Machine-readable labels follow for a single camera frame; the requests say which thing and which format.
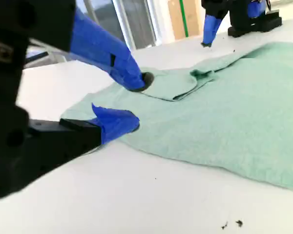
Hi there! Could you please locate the green t-shirt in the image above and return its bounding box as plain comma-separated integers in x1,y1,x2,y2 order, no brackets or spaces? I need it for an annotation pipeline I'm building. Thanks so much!
60,41,293,195

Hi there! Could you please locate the brown cardboard panel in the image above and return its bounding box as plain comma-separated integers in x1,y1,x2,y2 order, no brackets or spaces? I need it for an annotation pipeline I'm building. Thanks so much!
167,0,203,40

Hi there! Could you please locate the green stick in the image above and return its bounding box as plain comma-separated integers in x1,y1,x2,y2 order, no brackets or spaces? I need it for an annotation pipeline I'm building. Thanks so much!
179,0,189,39

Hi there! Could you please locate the white window frame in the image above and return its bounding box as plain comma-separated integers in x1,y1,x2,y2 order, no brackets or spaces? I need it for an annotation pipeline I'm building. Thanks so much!
83,0,163,51

